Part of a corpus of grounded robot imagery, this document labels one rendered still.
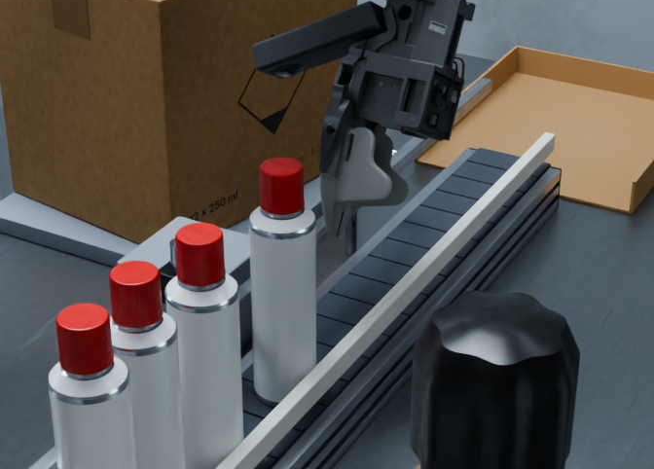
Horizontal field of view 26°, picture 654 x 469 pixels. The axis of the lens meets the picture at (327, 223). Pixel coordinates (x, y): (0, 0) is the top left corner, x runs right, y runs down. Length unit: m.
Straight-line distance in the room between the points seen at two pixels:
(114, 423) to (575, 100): 1.03
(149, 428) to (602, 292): 0.58
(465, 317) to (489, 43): 2.33
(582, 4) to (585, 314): 1.64
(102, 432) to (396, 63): 0.39
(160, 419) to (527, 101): 0.94
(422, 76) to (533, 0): 1.87
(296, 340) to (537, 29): 1.95
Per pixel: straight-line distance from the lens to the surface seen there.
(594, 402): 1.26
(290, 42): 1.17
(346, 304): 1.28
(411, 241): 1.37
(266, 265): 1.08
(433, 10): 1.13
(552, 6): 2.97
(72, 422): 0.91
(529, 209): 1.46
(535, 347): 0.69
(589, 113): 1.78
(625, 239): 1.51
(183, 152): 1.37
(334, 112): 1.12
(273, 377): 1.13
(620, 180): 1.62
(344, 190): 1.14
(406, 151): 1.36
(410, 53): 1.14
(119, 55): 1.35
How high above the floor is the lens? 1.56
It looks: 29 degrees down
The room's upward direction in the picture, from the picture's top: straight up
